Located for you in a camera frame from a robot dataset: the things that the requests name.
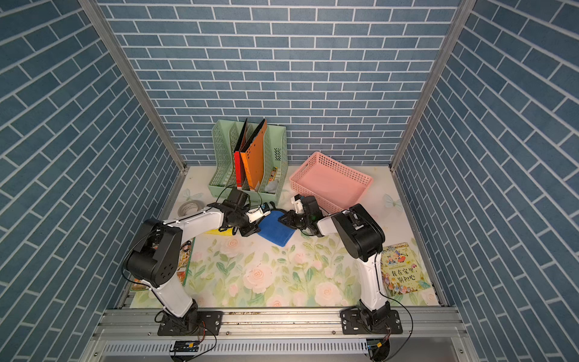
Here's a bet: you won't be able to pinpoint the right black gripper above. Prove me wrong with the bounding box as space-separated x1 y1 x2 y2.
279 210 314 231

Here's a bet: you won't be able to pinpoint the yellow dishcloth black trim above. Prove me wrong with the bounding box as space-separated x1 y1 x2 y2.
206 229 234 236

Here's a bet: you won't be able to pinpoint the blue grey dishcloth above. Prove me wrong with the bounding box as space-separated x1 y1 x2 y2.
258 211 295 247

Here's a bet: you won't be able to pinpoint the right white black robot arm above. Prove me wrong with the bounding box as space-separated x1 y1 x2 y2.
278 195 391 333

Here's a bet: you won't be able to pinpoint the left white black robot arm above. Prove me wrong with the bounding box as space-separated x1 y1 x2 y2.
122 189 271 322

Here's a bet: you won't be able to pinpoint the small items in organizer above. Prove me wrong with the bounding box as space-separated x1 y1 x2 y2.
264 167 279 194

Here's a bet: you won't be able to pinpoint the pink plastic basket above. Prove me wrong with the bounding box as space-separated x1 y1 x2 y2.
289 152 373 214

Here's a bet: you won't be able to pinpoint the clear tape roll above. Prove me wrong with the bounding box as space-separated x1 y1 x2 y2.
177 200 205 218

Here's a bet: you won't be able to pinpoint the green plastic file organizer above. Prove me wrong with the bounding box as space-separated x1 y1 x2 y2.
208 120 288 205

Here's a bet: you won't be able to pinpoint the red black folder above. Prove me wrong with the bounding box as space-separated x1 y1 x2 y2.
233 121 248 189

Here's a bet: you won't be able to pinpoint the orange folder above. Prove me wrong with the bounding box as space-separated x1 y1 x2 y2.
240 119 268 191

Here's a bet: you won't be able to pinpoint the left picture book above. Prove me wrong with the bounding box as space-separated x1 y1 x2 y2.
131 239 195 291

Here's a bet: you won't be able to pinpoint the picture book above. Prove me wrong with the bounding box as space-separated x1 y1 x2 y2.
131 239 195 291
381 243 431 297

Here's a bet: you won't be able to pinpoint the right picture book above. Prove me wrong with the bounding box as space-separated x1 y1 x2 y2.
381 243 431 297

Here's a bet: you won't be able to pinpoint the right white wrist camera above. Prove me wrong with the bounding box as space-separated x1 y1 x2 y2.
290 195 304 214

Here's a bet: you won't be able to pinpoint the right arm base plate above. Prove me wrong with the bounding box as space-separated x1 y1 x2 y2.
339 309 403 335

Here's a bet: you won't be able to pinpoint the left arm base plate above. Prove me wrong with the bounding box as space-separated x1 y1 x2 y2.
155 310 223 336

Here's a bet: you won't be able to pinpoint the grey slotted cable duct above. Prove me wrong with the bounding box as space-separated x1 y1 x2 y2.
102 339 368 357

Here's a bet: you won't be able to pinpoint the aluminium mounting rail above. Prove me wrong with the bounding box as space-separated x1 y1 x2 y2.
93 306 467 341

